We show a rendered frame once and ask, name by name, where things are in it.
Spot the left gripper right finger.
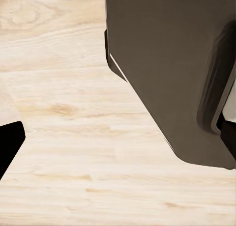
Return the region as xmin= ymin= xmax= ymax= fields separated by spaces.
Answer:
xmin=220 ymin=120 xmax=236 ymax=160

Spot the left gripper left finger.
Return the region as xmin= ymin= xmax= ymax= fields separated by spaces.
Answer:
xmin=0 ymin=121 xmax=26 ymax=180

